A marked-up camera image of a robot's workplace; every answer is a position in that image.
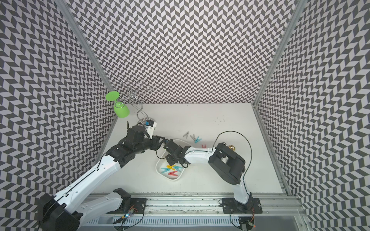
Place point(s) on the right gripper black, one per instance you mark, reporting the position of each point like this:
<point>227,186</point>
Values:
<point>169,160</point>

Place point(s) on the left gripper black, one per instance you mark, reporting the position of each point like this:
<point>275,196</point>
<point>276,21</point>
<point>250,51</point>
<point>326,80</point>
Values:
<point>156,144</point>

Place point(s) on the white plastic storage box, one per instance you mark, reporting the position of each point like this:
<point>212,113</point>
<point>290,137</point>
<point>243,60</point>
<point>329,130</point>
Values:
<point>162,163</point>

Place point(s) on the red clothespin bottom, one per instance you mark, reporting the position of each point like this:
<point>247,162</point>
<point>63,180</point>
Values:
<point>173,173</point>

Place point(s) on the teal clothespin bottom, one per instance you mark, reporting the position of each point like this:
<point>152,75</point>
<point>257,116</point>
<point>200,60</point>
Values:
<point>164,170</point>

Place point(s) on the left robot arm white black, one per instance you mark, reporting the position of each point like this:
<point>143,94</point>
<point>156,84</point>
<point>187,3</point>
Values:
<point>66,210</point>

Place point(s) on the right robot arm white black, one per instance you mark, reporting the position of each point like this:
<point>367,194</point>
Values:
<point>229,165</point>

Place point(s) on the green plastic wine glass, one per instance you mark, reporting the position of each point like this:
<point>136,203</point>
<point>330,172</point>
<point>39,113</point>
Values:
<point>120,109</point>

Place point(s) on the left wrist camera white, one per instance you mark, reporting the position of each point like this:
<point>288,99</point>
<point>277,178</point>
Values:
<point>150,125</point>

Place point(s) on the aluminium rail frame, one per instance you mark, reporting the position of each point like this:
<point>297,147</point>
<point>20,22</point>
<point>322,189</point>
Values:
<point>200,209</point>

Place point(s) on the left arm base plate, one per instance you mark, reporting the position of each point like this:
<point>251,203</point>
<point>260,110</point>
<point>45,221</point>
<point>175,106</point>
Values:
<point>137,204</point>

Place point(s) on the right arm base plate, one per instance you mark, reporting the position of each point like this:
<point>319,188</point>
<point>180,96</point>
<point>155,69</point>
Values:
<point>230,205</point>

